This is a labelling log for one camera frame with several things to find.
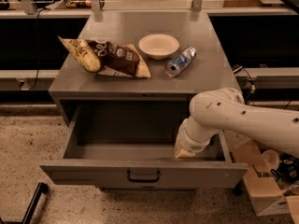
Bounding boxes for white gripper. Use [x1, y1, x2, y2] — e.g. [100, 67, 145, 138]
[174, 116, 219, 158]

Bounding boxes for grey top drawer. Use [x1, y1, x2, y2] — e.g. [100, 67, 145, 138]
[40, 104, 248, 189]

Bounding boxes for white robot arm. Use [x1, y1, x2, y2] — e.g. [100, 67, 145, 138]
[174, 88, 299, 158]

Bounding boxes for grey metal drawer cabinet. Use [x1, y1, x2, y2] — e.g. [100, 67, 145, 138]
[48, 10, 243, 192]

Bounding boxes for clear glass in box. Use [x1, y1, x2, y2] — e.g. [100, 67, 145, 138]
[262, 149, 280, 170]

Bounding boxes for cardboard box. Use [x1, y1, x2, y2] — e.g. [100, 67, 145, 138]
[232, 140, 299, 224]

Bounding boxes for white paper bowl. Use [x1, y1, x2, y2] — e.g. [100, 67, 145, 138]
[138, 34, 179, 60]

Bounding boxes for dark bottles in box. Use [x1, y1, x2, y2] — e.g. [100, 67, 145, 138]
[271, 154, 299, 186]

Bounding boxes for brown chip bag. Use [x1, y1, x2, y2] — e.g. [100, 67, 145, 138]
[59, 37, 151, 78]

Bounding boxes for black floor stand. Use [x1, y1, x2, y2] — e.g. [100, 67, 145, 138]
[0, 182, 49, 224]

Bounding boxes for black cable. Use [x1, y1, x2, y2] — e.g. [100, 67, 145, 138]
[29, 7, 50, 91]

